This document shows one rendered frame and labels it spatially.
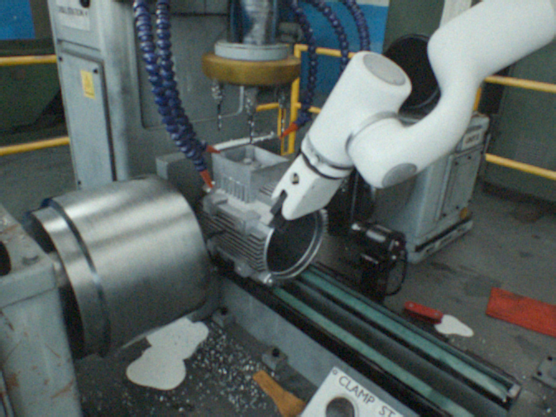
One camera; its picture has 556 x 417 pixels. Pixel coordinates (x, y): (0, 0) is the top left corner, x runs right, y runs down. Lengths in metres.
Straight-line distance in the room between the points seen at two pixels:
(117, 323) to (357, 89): 0.43
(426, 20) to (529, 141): 1.30
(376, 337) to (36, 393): 0.54
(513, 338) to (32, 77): 4.55
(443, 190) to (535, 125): 2.73
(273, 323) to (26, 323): 0.46
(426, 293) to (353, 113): 0.68
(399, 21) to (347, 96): 3.80
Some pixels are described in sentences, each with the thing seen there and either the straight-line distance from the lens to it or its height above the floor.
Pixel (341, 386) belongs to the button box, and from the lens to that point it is 0.50.
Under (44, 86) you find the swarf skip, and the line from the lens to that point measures 5.00.
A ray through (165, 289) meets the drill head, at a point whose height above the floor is 1.05.
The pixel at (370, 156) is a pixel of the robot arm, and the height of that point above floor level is 1.27.
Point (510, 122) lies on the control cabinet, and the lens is 3.98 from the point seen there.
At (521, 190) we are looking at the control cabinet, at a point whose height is 0.12.
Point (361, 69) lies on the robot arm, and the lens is 0.57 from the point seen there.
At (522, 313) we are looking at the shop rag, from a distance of 1.19.
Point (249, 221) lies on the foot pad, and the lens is 0.80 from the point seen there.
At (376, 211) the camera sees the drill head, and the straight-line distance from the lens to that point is 1.02.
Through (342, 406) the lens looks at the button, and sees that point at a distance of 0.49.
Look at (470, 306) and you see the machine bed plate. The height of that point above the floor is 0.80.
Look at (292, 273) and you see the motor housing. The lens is 0.90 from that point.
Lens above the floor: 1.44
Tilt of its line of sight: 26 degrees down
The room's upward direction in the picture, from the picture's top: 3 degrees clockwise
